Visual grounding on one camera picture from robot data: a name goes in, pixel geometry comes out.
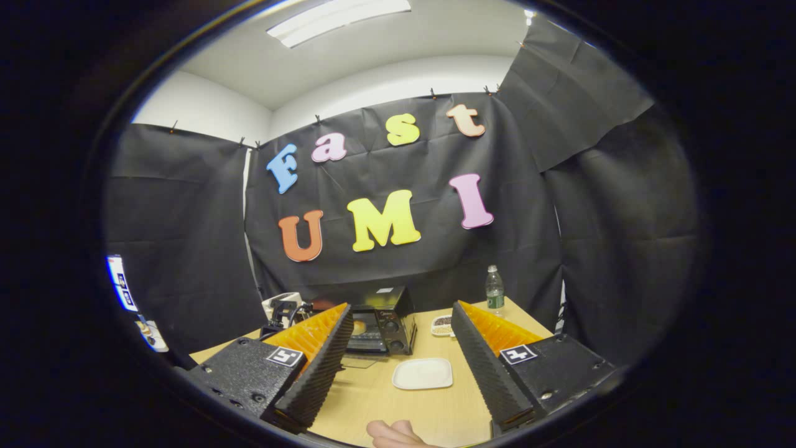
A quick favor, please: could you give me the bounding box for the black electric oven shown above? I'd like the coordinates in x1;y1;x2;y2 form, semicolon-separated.
342;286;417;369

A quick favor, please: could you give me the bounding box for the white square plate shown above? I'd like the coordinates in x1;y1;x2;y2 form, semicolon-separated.
392;358;453;391

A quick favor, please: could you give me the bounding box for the black backdrop cloth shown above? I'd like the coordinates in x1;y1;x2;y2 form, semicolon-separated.
106;12;706;368

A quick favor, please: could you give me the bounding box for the white blue wall sign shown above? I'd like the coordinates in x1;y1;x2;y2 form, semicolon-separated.
107;255;139;312

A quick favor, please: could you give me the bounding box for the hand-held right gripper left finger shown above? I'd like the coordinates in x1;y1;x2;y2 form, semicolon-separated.
187;303;354;434

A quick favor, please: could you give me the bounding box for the white toaster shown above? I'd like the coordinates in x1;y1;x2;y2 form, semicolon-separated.
262;292;303;321

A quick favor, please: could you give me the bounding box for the long ceiling light panel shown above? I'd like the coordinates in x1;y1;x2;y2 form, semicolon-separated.
266;0;412;49

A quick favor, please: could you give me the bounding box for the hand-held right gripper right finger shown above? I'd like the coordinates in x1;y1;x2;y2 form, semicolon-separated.
451;301;619;436

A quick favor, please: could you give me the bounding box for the clear plastic water bottle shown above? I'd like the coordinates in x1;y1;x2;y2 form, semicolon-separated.
485;265;505;317

